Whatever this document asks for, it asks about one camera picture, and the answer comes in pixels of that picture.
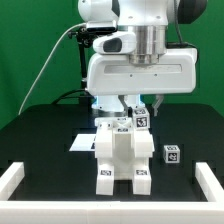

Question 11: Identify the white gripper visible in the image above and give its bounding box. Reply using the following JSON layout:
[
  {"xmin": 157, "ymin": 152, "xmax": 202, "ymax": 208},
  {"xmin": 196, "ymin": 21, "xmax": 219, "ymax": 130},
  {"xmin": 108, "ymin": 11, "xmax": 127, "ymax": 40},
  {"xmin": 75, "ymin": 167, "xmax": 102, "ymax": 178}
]
[{"xmin": 87, "ymin": 48, "xmax": 197, "ymax": 117}]

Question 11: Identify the white tagged cube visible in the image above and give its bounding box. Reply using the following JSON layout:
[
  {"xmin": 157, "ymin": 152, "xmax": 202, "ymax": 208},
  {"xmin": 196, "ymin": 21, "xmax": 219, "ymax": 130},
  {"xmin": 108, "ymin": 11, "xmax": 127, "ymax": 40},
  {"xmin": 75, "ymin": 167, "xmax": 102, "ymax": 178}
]
[
  {"xmin": 163, "ymin": 145, "xmax": 180, "ymax": 164},
  {"xmin": 132, "ymin": 108, "xmax": 150, "ymax": 129}
]

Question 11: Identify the white chair back frame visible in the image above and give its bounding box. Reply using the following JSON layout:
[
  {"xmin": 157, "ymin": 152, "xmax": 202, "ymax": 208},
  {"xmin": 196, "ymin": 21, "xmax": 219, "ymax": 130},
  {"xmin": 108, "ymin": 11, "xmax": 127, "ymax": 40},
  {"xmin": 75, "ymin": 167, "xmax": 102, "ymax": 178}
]
[{"xmin": 95, "ymin": 117, "xmax": 152, "ymax": 158}]

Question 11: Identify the white chair seat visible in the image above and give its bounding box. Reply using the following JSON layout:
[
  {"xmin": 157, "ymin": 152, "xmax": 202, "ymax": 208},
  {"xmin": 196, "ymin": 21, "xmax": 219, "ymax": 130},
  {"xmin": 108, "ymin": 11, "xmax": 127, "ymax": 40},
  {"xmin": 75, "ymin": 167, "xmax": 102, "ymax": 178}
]
[{"xmin": 113, "ymin": 131, "xmax": 154, "ymax": 180}]

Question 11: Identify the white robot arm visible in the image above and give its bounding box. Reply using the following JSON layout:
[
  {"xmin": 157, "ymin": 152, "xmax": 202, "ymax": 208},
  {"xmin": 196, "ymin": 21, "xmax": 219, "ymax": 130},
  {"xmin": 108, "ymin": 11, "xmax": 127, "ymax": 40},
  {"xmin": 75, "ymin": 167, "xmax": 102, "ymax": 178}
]
[{"xmin": 78, "ymin": 0, "xmax": 208, "ymax": 113}]

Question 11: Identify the white U-shaped fence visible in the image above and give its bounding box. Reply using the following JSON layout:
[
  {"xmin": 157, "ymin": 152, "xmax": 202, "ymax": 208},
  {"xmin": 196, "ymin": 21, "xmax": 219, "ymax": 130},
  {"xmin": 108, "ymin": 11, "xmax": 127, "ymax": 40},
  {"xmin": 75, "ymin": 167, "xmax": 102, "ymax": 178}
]
[{"xmin": 0, "ymin": 162, "xmax": 224, "ymax": 224}]

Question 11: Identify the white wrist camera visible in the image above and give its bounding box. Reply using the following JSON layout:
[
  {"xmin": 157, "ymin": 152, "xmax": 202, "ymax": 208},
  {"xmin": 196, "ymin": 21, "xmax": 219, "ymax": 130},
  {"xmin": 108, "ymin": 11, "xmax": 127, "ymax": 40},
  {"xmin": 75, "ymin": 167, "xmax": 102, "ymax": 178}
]
[{"xmin": 93, "ymin": 31, "xmax": 137, "ymax": 54}]

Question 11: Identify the black base cable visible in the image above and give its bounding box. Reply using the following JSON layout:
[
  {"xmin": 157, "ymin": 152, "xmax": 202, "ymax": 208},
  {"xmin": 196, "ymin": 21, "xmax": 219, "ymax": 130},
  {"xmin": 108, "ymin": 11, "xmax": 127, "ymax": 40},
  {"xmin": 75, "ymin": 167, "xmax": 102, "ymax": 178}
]
[{"xmin": 52, "ymin": 88, "xmax": 92, "ymax": 105}]

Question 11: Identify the white marker base plate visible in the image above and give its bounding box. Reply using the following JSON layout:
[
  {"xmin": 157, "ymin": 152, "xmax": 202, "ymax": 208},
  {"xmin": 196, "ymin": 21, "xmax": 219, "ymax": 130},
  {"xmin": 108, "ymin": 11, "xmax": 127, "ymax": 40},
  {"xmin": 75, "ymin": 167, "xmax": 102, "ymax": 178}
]
[{"xmin": 70, "ymin": 134, "xmax": 96, "ymax": 152}]

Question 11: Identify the black camera stand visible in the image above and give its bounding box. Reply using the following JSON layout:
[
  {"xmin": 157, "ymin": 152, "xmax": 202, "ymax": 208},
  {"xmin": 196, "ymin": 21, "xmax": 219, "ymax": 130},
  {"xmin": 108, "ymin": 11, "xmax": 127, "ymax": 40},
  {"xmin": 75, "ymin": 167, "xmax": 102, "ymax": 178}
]
[{"xmin": 68, "ymin": 27, "xmax": 96, "ymax": 89}]

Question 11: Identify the white rear camera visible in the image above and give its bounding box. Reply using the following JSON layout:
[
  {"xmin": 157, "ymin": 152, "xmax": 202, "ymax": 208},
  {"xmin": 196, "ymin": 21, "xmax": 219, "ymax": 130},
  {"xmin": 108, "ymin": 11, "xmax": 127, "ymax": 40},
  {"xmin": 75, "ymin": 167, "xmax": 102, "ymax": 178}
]
[{"xmin": 86, "ymin": 21, "xmax": 117, "ymax": 32}]

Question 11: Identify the white camera cable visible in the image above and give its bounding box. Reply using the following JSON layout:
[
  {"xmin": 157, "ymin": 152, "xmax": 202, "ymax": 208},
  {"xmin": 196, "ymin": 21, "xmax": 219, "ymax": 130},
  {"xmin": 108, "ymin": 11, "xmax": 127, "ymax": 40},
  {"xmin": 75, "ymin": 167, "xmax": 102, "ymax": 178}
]
[{"xmin": 18, "ymin": 22, "xmax": 87, "ymax": 116}]

